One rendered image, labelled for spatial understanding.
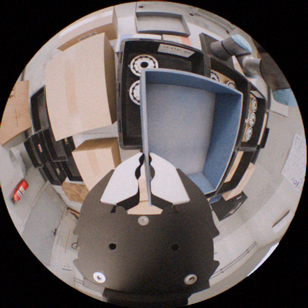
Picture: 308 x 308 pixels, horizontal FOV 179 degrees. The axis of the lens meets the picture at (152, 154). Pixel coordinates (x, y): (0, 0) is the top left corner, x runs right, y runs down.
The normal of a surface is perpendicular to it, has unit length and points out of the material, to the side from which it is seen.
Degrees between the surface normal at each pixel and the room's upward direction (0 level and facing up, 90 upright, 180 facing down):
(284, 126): 90
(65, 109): 0
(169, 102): 1
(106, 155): 0
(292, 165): 90
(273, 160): 90
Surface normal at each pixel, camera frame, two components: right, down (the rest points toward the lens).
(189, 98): 0.14, 0.48
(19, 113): 0.99, 0.04
